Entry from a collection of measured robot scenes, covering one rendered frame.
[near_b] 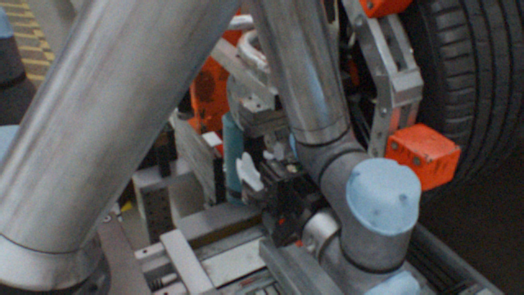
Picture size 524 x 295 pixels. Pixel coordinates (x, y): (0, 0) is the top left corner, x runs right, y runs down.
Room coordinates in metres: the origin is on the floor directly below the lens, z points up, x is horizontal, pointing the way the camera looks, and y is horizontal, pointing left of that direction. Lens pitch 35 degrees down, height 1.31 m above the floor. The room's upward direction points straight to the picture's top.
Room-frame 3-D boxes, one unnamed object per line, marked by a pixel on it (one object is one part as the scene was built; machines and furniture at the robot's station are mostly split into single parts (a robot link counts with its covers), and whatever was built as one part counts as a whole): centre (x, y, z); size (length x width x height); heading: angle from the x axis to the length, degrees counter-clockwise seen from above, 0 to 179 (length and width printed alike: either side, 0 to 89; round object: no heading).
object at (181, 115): (0.93, 0.18, 0.83); 0.04 x 0.04 x 0.16
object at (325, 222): (0.44, -0.09, 0.85); 0.08 x 0.05 x 0.08; 119
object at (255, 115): (0.65, -0.01, 0.93); 0.09 x 0.05 x 0.05; 119
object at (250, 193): (0.55, 0.00, 0.83); 0.09 x 0.05 x 0.02; 39
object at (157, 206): (1.28, 0.40, 0.21); 0.10 x 0.10 x 0.42; 29
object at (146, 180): (1.25, 0.38, 0.44); 0.43 x 0.17 x 0.03; 29
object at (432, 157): (0.63, -0.27, 0.85); 0.09 x 0.08 x 0.07; 29
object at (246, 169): (0.59, 0.02, 0.85); 0.09 x 0.03 x 0.06; 39
